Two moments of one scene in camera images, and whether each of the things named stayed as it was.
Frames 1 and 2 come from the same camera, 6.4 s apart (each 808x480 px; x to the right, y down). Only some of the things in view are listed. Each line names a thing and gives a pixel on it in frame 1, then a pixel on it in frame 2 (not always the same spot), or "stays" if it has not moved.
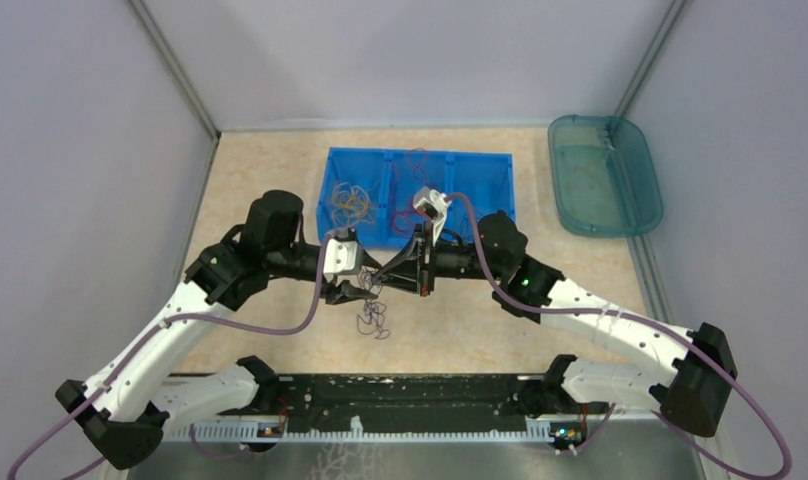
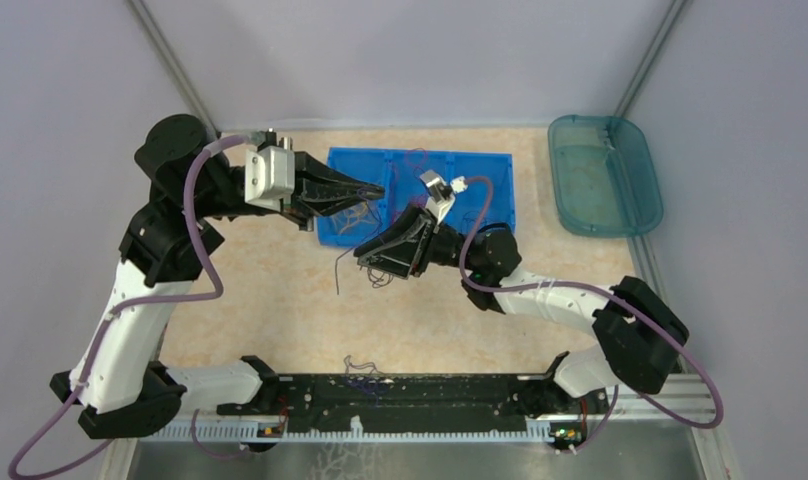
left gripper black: x=346 y=291 to x=315 y=180
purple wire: x=367 y=279 to x=363 y=191
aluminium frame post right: x=655 y=52 stays
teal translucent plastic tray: x=602 y=178 stays
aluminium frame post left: x=173 y=66 stays
